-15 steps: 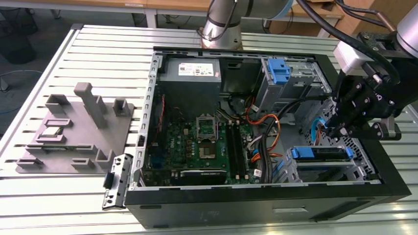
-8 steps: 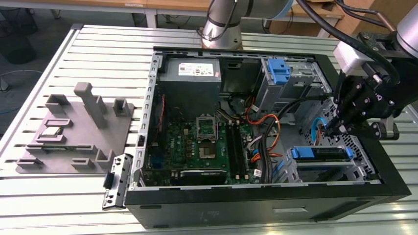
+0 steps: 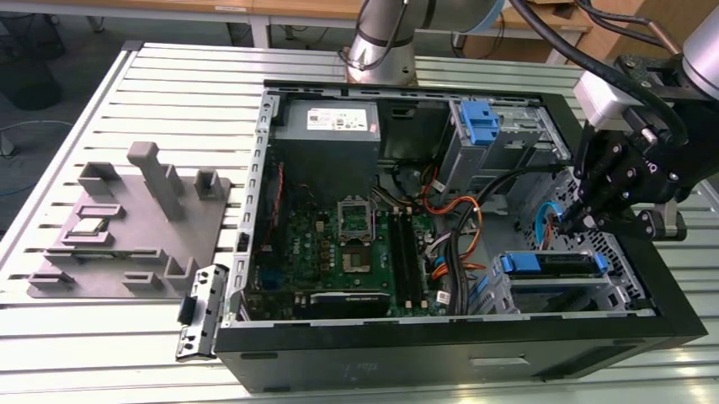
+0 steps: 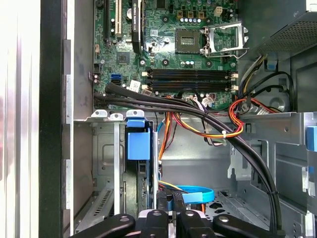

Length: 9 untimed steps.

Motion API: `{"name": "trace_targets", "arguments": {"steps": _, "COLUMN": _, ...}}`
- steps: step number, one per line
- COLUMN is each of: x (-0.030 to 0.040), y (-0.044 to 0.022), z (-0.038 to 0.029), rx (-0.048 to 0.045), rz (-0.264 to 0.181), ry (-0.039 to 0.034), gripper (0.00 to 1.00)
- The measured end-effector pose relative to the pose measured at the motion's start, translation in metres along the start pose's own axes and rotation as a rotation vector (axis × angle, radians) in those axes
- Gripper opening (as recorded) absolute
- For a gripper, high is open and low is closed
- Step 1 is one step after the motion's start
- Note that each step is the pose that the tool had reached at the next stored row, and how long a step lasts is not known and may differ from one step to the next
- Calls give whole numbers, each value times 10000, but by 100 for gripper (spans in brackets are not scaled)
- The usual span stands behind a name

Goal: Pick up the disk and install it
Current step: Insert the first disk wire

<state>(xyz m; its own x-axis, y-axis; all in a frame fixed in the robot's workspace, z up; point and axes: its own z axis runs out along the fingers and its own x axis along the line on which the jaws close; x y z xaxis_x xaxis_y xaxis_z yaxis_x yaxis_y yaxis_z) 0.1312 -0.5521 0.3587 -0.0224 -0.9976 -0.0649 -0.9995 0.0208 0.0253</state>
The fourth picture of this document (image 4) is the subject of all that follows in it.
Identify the green motherboard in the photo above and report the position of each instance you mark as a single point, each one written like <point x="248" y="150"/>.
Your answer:
<point x="158" y="45"/>

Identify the blue data port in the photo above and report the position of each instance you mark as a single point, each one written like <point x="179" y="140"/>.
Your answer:
<point x="116" y="79"/>

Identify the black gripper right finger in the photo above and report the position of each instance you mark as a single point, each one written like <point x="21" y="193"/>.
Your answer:
<point x="184" y="223"/>

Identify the CPU socket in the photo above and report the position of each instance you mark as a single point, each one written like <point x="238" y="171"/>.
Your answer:
<point x="187" y="41"/>

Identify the metal disk bay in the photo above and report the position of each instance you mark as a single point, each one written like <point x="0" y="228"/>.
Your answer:
<point x="116" y="148"/>

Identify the black PC case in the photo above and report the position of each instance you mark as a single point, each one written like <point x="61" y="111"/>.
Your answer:
<point x="50" y="124"/>

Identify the white expansion slot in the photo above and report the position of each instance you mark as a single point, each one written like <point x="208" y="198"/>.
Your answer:
<point x="118" y="17"/>

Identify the black expansion slot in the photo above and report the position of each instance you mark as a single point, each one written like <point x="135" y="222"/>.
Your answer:
<point x="107" y="22"/>

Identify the blue drive latch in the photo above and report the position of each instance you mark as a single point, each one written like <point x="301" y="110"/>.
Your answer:
<point x="312" y="137"/>

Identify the black RAM slot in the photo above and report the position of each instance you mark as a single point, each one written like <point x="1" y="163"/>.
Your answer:
<point x="188" y="72"/>
<point x="188" y="83"/>
<point x="188" y="77"/>
<point x="188" y="88"/>

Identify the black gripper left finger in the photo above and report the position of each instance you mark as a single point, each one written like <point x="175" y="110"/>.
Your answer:
<point x="157" y="223"/>

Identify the hard disk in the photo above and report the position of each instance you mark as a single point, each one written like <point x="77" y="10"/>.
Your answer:
<point x="138" y="146"/>

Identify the metal optical drive cage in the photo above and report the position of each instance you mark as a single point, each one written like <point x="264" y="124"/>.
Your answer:
<point x="287" y="161"/>

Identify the metal socket cover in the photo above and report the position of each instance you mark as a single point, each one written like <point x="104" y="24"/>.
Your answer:
<point x="240" y="36"/>

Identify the grey power supply unit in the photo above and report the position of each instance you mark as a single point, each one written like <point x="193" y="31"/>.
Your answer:
<point x="272" y="15"/>

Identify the silver coin battery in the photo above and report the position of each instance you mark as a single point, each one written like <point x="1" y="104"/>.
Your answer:
<point x="129" y="13"/>

